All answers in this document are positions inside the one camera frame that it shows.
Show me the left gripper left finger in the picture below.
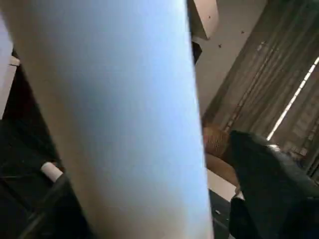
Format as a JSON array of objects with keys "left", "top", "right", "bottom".
[{"left": 24, "top": 173, "right": 93, "bottom": 239}]

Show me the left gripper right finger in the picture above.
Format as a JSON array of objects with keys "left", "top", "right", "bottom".
[{"left": 228, "top": 130, "right": 319, "bottom": 239}]

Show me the brown woven item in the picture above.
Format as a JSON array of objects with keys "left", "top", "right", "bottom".
[{"left": 202, "top": 124, "right": 240, "bottom": 186}]

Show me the grey curtain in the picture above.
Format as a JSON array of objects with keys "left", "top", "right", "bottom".
[{"left": 204, "top": 0, "right": 319, "bottom": 177}]

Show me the white flat board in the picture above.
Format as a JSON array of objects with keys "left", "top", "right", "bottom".
[{"left": 0, "top": 24, "right": 20, "bottom": 118}]

